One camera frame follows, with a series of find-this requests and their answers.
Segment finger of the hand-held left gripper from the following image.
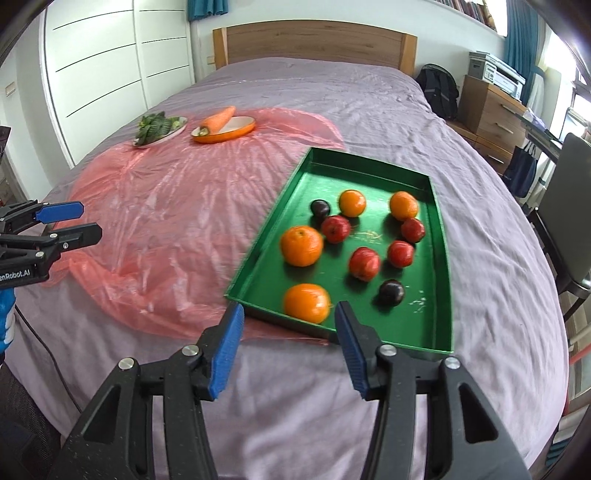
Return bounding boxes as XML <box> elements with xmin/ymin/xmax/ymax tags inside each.
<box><xmin>0</xmin><ymin>222</ymin><xmax>103</xmax><ymax>254</ymax></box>
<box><xmin>0</xmin><ymin>199</ymin><xmax>85</xmax><ymax>236</ymax></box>

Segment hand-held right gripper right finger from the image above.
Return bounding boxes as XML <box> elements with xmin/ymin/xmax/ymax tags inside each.
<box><xmin>335</xmin><ymin>300</ymin><xmax>532</xmax><ymax>480</ymax></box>

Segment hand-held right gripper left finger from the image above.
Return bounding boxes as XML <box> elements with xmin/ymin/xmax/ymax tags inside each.
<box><xmin>58</xmin><ymin>302</ymin><xmax>245</xmax><ymax>480</ymax></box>

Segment orange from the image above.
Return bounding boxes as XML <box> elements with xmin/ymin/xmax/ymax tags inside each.
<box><xmin>283</xmin><ymin>283</ymin><xmax>332</xmax><ymax>325</ymax></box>
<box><xmin>338</xmin><ymin>189</ymin><xmax>367</xmax><ymax>218</ymax></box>
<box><xmin>280</xmin><ymin>225</ymin><xmax>324</xmax><ymax>267</ymax></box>
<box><xmin>389</xmin><ymin>191</ymin><xmax>419</xmax><ymax>221</ymax></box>

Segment green tray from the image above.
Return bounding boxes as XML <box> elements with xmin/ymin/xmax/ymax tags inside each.
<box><xmin>225</xmin><ymin>147</ymin><xmax>455</xmax><ymax>356</ymax></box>

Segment small red apple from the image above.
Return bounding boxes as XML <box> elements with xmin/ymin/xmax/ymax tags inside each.
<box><xmin>400</xmin><ymin>218</ymin><xmax>426</xmax><ymax>244</ymax></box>
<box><xmin>387</xmin><ymin>240</ymin><xmax>415</xmax><ymax>269</ymax></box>
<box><xmin>348</xmin><ymin>247</ymin><xmax>382</xmax><ymax>282</ymax></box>
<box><xmin>321</xmin><ymin>215</ymin><xmax>352</xmax><ymax>244</ymax></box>

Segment pink plastic sheet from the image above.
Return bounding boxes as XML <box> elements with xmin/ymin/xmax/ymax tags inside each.
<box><xmin>44</xmin><ymin>107</ymin><xmax>347</xmax><ymax>344</ymax></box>

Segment green bok choy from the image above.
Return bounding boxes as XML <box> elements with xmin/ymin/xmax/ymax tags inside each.
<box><xmin>135</xmin><ymin>112</ymin><xmax>183</xmax><ymax>144</ymax></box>

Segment white plate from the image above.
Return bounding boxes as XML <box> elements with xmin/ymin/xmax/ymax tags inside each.
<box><xmin>132</xmin><ymin>115</ymin><xmax>188</xmax><ymax>148</ymax></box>

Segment white wardrobe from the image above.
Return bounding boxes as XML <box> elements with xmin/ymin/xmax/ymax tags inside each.
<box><xmin>41</xmin><ymin>0</ymin><xmax>197</xmax><ymax>169</ymax></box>

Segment dark cloth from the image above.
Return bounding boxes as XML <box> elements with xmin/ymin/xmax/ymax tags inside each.
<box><xmin>0</xmin><ymin>364</ymin><xmax>63</xmax><ymax>480</ymax></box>

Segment carrot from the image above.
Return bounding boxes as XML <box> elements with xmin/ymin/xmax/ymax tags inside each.
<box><xmin>199</xmin><ymin>106</ymin><xmax>236</xmax><ymax>137</ymax></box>

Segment orange oval dish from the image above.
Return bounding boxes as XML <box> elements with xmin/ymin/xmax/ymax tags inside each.
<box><xmin>191</xmin><ymin>115</ymin><xmax>257</xmax><ymax>145</ymax></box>

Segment dark blue bag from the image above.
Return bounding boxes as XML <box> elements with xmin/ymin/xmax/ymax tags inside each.
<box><xmin>502</xmin><ymin>143</ymin><xmax>539</xmax><ymax>199</ymax></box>

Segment teal curtain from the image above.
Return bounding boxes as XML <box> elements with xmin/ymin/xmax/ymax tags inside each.
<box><xmin>186</xmin><ymin>0</ymin><xmax>229</xmax><ymax>22</ymax></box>
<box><xmin>502</xmin><ymin>0</ymin><xmax>550</xmax><ymax>104</ymax></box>

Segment bed with purple sheet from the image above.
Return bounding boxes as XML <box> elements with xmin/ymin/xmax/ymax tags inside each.
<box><xmin>11</xmin><ymin>58</ymin><xmax>571</xmax><ymax>480</ymax></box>

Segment grey chair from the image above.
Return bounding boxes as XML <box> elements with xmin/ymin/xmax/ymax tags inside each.
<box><xmin>531</xmin><ymin>133</ymin><xmax>591</xmax><ymax>324</ymax></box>

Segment black backpack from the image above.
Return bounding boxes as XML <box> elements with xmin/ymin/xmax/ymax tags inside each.
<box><xmin>417</xmin><ymin>64</ymin><xmax>460</xmax><ymax>121</ymax></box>

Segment wooden drawer cabinet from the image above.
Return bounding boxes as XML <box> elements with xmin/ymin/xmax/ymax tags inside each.
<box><xmin>447</xmin><ymin>75</ymin><xmax>529</xmax><ymax>175</ymax></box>

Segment glass desk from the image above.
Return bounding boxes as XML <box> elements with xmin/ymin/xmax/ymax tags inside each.
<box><xmin>519</xmin><ymin>108</ymin><xmax>566</xmax><ymax>148</ymax></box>

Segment wooden headboard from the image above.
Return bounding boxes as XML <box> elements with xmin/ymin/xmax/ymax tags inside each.
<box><xmin>212</xmin><ymin>19</ymin><xmax>419</xmax><ymax>77</ymax></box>

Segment white printer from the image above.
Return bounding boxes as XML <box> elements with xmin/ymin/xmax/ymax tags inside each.
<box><xmin>467</xmin><ymin>51</ymin><xmax>527</xmax><ymax>100</ymax></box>

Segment side window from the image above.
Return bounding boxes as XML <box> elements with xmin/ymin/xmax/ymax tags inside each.
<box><xmin>566</xmin><ymin>55</ymin><xmax>591</xmax><ymax>139</ymax></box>

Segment row of books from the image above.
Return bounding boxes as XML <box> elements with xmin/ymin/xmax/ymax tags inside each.
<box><xmin>434</xmin><ymin>0</ymin><xmax>502</xmax><ymax>31</ymax></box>

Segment thin dark cable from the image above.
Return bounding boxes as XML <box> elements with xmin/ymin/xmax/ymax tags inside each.
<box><xmin>13</xmin><ymin>302</ymin><xmax>84</xmax><ymax>411</ymax></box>

